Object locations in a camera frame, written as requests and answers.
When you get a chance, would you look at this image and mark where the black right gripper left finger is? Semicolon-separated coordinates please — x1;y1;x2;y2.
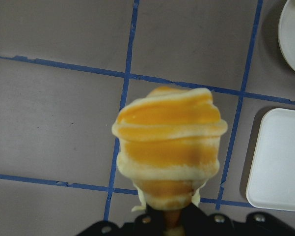
78;206;165;236

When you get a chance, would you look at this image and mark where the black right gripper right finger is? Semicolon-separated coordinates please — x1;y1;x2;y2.
181;204;295;236

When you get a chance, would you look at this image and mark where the orange striped bread roll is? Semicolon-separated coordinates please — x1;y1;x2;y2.
112;87;228;236

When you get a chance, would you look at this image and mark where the white round plate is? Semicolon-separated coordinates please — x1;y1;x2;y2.
278;0;295;71

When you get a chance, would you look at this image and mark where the white rectangular tray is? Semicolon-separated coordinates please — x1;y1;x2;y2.
246;108;295;212

